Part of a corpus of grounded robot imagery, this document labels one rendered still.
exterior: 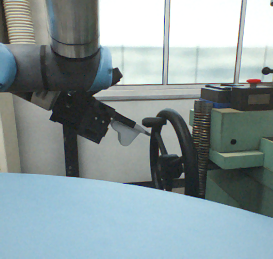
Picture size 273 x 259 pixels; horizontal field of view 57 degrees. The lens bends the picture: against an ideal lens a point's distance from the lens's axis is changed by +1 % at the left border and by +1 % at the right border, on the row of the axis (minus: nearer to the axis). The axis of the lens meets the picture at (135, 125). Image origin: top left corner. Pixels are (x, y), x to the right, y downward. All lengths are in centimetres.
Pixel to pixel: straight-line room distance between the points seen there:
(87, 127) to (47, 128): 147
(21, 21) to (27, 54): 135
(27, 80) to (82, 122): 15
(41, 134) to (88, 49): 164
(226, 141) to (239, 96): 10
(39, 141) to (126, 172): 72
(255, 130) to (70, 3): 45
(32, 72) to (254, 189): 52
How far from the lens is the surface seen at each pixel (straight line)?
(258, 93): 59
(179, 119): 54
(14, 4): 179
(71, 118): 53
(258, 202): 66
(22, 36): 176
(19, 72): 42
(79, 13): 35
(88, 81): 42
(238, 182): 71
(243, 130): 59
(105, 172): 207
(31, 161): 207
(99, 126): 52
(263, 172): 62
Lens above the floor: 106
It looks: 14 degrees down
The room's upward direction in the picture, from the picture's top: straight up
